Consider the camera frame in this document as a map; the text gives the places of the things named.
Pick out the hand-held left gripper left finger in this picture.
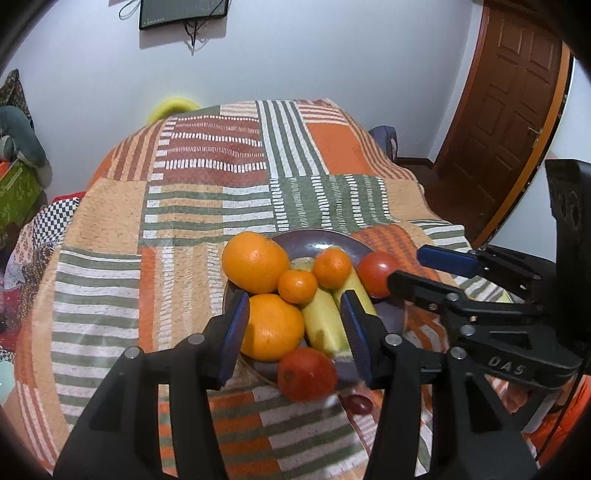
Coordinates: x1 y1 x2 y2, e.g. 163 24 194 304
53 290 251 480

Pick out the grey plush toy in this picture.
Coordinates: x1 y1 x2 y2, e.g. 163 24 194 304
0 106 49 168

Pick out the dark patterned cushion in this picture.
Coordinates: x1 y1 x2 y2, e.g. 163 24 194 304
0 69 34 121

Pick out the brown wooden door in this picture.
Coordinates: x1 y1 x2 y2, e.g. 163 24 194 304
434 6 574 241

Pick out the red tomato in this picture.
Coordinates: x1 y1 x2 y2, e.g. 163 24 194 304
277 347 338 402
357 252 402 299

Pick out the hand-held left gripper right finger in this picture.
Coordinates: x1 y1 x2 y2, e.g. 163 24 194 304
339 290 541 480

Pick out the small mandarin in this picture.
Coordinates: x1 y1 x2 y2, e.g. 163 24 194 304
312 248 353 289
277 269 319 304

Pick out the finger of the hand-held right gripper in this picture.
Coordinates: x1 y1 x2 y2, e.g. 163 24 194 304
388 271 583 391
418 246 542 301

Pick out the floral quilt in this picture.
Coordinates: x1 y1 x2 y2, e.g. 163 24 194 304
0 220 65 363

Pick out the green patterned box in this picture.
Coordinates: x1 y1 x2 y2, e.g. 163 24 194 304
0 159 48 234

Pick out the checkered cloth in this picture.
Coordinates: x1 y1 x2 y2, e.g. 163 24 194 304
34 196 83 251

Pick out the blue chair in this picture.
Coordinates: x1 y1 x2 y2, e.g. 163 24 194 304
369 126 399 162

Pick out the white heart-print wardrobe door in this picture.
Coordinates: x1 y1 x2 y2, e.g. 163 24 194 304
487 55 591 265

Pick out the striped patchwork blanket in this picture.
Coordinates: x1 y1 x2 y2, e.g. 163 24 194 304
14 98 591 480

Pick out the purple plate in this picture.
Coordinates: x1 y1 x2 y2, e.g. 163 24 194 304
222 228 408 385

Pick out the pale green round lid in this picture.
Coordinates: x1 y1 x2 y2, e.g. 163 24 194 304
0 362 17 408

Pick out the round large orange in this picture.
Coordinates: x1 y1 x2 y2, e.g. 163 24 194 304
240 294 306 362

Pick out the oval large orange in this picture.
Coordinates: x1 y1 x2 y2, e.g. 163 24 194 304
222 232 291 295

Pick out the small black monitor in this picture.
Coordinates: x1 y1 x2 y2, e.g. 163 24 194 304
139 0 230 31

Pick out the hanging black cable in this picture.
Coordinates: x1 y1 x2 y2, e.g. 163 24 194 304
184 18 211 51

